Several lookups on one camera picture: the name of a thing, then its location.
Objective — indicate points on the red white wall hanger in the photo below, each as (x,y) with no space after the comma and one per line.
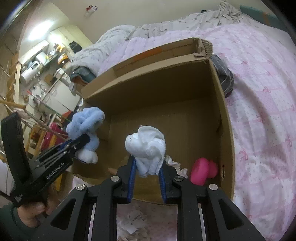
(91,10)

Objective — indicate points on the grey floral bedsheet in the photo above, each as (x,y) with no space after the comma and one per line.
(185,20)

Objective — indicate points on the clear plastic packet with label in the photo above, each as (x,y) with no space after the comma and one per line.
(136,220)

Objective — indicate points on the beige wooden cabinet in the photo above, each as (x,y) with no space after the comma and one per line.
(64,97)

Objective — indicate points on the teal pillow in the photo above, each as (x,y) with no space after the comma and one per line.
(266,16)

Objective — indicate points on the folded blue orange clothes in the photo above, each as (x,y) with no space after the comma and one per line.
(81,74)

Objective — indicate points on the dark grey striped cloth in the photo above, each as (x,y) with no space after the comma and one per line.
(223,74)

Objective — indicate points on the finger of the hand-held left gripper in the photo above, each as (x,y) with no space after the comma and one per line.
(62,145)
(79,141)

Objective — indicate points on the pink rubber duck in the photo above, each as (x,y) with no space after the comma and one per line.
(203,170)

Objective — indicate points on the grey floral comforter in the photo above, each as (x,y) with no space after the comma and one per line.
(104,46)

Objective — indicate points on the cardboard box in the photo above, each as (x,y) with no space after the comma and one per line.
(161,97)

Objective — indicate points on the black hanging bag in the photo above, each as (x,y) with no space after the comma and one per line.
(75,46)

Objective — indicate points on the person's left forearm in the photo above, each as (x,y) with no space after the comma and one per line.
(11,227)

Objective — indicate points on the white sock with blue print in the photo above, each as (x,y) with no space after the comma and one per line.
(148,148)

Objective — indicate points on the person's left hand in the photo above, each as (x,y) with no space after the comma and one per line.
(34,213)

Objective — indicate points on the white water heater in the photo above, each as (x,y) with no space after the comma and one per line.
(29,73)

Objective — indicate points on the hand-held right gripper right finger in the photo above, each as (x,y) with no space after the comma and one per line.
(162,184)

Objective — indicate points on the white floral scrunchie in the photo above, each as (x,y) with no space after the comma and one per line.
(175,165)

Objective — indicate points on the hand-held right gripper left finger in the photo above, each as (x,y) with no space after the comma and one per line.
(131,178)

